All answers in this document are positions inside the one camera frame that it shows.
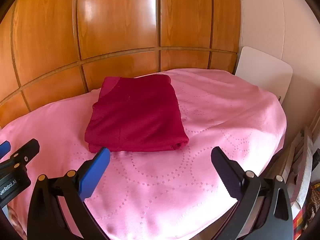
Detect wooden wardrobe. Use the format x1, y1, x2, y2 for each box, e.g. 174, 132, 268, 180
1, 0, 240, 126

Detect dark red garment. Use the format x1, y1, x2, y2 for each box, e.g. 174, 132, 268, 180
85, 74, 189, 153

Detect clutter beside bed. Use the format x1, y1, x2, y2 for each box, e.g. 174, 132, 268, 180
276, 127, 313, 239

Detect pink bedspread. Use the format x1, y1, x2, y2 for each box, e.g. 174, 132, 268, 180
1, 69, 286, 239

